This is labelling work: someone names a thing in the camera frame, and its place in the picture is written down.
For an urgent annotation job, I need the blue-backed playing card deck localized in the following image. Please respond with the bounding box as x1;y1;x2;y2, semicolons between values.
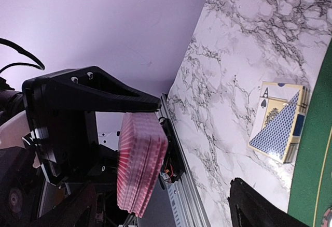
248;82;310;163

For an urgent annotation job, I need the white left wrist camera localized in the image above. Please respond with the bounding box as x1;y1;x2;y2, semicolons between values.
98;132;119;150

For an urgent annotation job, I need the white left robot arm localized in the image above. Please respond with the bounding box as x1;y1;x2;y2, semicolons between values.
1;66;161;226

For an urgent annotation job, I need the green round poker mat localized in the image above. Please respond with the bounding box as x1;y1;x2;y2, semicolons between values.
288;47;331;226

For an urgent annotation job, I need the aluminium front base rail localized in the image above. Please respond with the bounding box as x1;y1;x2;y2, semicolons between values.
129;93;212;227

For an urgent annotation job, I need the dark 100 chips mat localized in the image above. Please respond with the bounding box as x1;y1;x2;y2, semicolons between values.
317;206;332;227

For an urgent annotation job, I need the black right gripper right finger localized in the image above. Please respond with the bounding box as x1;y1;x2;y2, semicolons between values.
228;178;306;227

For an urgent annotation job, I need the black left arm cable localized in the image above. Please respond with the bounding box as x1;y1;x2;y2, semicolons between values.
0;37;46;75

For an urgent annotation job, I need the red-backed playing card deck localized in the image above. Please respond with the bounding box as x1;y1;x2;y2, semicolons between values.
117;112;168;218

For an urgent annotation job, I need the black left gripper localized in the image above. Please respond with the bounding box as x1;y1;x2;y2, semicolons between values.
22;66;161;186

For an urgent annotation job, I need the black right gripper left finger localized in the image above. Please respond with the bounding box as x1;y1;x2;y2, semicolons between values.
29;182;97;226

